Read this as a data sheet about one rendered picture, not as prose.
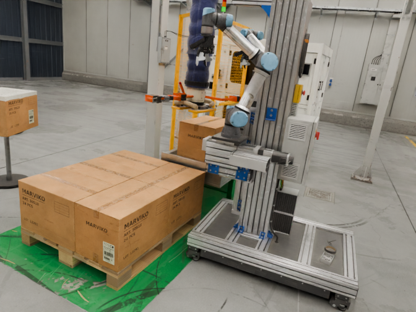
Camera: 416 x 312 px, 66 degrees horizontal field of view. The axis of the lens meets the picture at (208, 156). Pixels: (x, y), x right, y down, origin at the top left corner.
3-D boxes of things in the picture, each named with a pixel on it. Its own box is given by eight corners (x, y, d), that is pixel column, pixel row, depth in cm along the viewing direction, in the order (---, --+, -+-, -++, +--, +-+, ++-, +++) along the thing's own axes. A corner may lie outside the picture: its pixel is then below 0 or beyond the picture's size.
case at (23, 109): (7, 137, 317) (4, 96, 305) (-34, 133, 316) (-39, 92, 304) (38, 125, 375) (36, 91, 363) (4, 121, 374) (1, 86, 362)
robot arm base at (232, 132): (242, 136, 244) (244, 123, 241) (237, 139, 230) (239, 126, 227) (224, 132, 249) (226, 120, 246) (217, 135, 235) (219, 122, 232)
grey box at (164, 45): (166, 63, 403) (168, 38, 395) (169, 63, 401) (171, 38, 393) (156, 62, 386) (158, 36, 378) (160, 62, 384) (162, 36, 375)
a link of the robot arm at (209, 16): (217, 8, 196) (203, 6, 194) (215, 27, 199) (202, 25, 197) (215, 10, 203) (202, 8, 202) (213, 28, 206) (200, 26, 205)
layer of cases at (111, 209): (123, 183, 357) (124, 149, 346) (201, 209, 317) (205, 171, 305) (21, 226, 254) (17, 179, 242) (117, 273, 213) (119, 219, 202)
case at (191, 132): (202, 148, 384) (206, 115, 373) (233, 155, 368) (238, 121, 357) (176, 158, 332) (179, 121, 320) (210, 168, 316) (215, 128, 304)
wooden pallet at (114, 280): (122, 195, 362) (123, 183, 358) (200, 222, 321) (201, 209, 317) (21, 242, 258) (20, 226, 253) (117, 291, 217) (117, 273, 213)
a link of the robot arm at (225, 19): (230, 15, 209) (214, 13, 207) (234, 13, 198) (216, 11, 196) (229, 28, 211) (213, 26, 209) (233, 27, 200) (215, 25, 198)
